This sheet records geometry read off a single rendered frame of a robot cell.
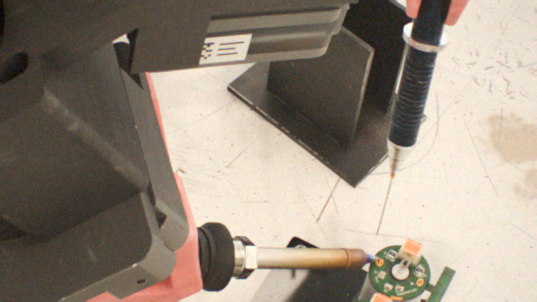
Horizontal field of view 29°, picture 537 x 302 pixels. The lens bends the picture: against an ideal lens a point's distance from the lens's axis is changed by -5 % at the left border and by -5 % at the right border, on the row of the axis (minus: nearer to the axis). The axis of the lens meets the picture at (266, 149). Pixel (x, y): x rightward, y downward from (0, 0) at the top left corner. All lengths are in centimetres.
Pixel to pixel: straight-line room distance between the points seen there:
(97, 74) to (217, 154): 25
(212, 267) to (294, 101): 18
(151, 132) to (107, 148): 5
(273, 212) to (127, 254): 24
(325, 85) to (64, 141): 27
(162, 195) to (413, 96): 12
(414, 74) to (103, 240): 14
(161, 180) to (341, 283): 20
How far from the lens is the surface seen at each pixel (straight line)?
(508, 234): 52
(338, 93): 50
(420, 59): 37
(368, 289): 43
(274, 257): 39
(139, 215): 27
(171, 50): 25
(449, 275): 43
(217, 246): 37
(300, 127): 53
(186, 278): 35
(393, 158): 39
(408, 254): 43
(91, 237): 28
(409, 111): 38
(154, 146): 30
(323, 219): 51
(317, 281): 48
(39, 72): 24
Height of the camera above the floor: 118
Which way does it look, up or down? 54 degrees down
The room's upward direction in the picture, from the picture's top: 8 degrees clockwise
